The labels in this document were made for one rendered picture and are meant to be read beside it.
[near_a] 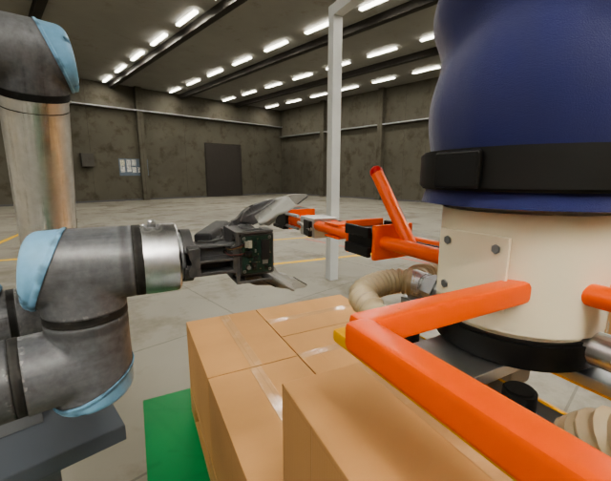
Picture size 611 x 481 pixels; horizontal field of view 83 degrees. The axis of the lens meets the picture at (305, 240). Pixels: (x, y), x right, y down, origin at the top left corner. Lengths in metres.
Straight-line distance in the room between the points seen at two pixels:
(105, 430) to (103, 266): 0.64
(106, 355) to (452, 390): 0.40
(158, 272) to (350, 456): 0.36
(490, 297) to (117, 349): 0.41
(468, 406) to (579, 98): 0.26
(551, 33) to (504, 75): 0.04
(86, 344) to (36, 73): 0.51
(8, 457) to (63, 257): 0.68
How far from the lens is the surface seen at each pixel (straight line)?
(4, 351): 0.50
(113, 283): 0.45
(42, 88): 0.82
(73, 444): 1.03
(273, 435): 1.23
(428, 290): 0.53
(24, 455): 1.05
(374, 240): 0.58
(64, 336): 0.48
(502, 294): 0.35
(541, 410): 0.42
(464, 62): 0.40
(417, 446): 0.61
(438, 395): 0.19
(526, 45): 0.37
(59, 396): 0.50
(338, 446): 0.59
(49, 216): 0.91
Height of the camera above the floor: 1.34
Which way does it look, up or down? 11 degrees down
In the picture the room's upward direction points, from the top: straight up
